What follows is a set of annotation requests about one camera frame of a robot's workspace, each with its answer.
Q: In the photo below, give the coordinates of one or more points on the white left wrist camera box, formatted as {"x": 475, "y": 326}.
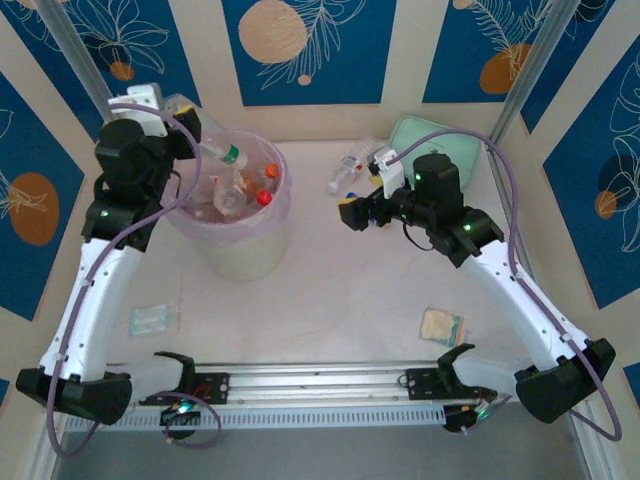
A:
{"x": 145, "y": 112}

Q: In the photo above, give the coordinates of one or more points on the clear bottle green label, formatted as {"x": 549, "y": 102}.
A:
{"x": 220, "y": 145}

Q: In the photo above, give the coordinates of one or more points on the clear bottle red-white label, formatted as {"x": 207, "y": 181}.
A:
{"x": 350, "y": 162}
{"x": 229, "y": 200}

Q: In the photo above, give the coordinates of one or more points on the yellow sachet packet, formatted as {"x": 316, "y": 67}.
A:
{"x": 435, "y": 325}

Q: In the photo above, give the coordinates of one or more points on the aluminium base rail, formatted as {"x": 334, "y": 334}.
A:
{"x": 320, "y": 382}

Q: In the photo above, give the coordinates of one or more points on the translucent pink waste bin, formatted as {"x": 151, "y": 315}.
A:
{"x": 225, "y": 232}

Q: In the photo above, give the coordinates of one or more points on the white plastic bin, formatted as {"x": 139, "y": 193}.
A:
{"x": 245, "y": 260}

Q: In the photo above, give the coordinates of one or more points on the mint green zip pouch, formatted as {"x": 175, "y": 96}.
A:
{"x": 425, "y": 132}

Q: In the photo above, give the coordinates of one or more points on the red-cap cola bottle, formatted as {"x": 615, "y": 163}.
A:
{"x": 264, "y": 198}

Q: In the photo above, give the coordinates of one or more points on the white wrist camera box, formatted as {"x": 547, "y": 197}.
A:
{"x": 145, "y": 112}
{"x": 390, "y": 172}

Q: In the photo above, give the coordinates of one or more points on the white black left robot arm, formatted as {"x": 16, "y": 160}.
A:
{"x": 95, "y": 300}

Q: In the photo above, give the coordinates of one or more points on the aluminium table side rail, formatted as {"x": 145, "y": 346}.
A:
{"x": 500, "y": 175}

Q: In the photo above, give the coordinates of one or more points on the black left controller board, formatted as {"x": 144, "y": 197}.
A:
{"x": 175, "y": 417}

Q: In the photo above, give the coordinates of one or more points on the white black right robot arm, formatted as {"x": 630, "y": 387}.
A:
{"x": 515, "y": 300}

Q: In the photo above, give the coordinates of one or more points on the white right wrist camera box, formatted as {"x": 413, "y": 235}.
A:
{"x": 390, "y": 172}

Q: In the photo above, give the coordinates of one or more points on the aluminium frame post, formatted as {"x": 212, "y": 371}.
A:
{"x": 75, "y": 50}
{"x": 530, "y": 75}

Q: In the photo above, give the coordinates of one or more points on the orange-cap bottle orange label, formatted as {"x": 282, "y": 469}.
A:
{"x": 271, "y": 171}

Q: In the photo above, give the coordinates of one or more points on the black right controller board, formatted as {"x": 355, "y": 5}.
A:
{"x": 457, "y": 422}

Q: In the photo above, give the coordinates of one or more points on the black controller board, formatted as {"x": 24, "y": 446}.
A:
{"x": 457, "y": 422}
{"x": 175, "y": 417}

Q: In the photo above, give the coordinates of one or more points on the teal clear sachet packet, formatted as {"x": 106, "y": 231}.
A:
{"x": 150, "y": 320}

